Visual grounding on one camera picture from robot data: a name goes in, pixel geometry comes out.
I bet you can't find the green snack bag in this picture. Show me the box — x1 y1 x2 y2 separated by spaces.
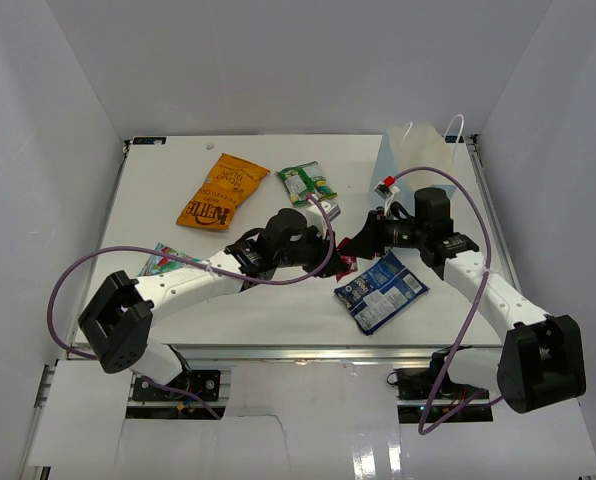
276 161 337 207

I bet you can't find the black label sticker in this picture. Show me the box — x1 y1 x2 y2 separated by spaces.
132 136 167 145

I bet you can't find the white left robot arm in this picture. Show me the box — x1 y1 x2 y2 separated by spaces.
78 208 347 399

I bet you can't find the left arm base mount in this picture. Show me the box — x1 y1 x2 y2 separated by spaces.
131 370 221 402

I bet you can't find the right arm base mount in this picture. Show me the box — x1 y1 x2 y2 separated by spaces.
386 368 463 400

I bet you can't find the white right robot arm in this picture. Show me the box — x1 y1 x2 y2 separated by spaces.
342 182 586 413

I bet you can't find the orange potato chips bag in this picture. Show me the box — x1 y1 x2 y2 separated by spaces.
176 153 270 231

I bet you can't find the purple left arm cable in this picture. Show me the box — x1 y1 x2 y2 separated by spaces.
45 193 336 420

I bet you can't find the white front cardboard panel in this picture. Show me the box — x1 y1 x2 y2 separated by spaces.
28 361 596 479

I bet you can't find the light blue paper bag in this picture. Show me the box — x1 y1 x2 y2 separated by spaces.
368 114 465 213

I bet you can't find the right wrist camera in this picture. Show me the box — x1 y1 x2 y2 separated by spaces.
373 176 400 211

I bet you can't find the red candy packet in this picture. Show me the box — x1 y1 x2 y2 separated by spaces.
335 237 358 282

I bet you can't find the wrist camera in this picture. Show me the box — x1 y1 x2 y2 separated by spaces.
373 176 400 211
304 201 341 224

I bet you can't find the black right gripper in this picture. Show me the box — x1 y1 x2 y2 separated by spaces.
341 206 428 260

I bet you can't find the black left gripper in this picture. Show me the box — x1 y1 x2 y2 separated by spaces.
274 224 347 279

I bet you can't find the blue cookie bag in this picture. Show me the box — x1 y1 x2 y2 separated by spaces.
334 253 429 336

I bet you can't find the teal Fox's mint bag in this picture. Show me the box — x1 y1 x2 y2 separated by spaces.
138 242 199 276

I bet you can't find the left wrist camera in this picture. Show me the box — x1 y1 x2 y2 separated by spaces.
304 201 341 224

